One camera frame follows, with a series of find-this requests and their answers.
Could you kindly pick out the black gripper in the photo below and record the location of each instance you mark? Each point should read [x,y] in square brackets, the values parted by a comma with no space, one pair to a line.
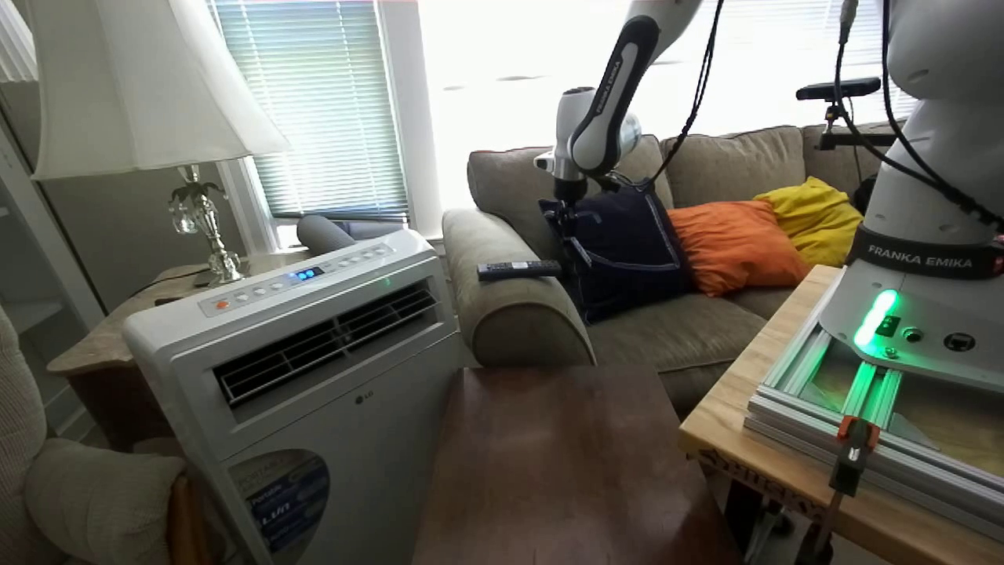
[569,210]

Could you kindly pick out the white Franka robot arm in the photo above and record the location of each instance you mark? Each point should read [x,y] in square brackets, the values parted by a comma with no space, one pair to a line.
[943,157]

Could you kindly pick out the plain black remote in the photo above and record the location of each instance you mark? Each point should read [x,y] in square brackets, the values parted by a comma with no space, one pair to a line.
[520,270]

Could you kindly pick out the navy blue pillow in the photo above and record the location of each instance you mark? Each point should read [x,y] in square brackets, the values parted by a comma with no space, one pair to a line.
[631,257]

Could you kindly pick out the beige fabric sofa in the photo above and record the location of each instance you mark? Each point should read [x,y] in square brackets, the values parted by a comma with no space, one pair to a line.
[522,309]

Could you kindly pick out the orange pillow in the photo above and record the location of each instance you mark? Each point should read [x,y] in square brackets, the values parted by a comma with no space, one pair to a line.
[740,245]

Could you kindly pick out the dark brown wooden table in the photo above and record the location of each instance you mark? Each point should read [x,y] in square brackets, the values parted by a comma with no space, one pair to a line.
[567,471]

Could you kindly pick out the light wood robot table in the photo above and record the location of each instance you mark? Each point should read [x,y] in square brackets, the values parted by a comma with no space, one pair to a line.
[733,429]

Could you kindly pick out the yellow cloth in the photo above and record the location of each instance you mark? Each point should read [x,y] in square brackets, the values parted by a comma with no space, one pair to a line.
[821,221]

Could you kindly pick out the white window blind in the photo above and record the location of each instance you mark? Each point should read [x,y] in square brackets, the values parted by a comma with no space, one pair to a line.
[316,106]

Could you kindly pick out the white portable air conditioner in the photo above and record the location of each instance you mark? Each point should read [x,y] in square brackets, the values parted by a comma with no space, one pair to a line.
[316,398]

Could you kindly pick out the orange and black clamp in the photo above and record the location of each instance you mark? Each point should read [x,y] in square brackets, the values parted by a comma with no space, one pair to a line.
[855,452]

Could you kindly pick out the crystal lamp with white shade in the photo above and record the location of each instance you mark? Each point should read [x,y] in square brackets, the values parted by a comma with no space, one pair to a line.
[135,84]

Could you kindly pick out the wooden lamp side table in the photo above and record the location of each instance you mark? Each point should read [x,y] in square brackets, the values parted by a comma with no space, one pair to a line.
[98,349]

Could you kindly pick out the beige armchair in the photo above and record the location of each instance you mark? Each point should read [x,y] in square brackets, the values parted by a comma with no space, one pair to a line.
[73,490]

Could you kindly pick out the black camera on tripod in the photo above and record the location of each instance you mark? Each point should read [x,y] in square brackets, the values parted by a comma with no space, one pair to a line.
[838,88]

